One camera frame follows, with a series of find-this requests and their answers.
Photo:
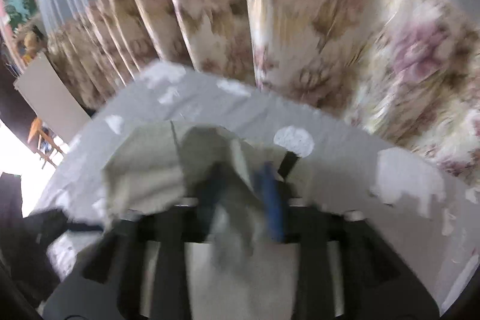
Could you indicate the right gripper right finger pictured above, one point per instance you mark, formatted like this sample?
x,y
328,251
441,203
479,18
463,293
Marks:
x,y
346,270

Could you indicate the grey animal print bedsheet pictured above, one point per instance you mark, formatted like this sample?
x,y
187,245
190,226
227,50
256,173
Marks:
x,y
430,216

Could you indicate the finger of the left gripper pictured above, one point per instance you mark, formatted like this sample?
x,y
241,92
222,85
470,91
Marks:
x,y
25,241

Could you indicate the wooden chair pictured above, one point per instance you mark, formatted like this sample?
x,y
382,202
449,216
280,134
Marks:
x,y
42,142

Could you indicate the beige hooded jacket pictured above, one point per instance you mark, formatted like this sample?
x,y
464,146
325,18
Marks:
x,y
240,272

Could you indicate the blue floral curtain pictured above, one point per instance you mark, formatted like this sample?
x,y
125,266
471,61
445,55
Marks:
x,y
404,70

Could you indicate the green wall picture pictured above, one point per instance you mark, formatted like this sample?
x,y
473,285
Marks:
x,y
19,12

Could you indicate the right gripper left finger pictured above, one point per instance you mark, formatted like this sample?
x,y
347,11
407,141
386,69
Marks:
x,y
138,269

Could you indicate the grey board panel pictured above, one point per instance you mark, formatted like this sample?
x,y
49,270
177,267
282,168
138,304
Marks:
x,y
51,101

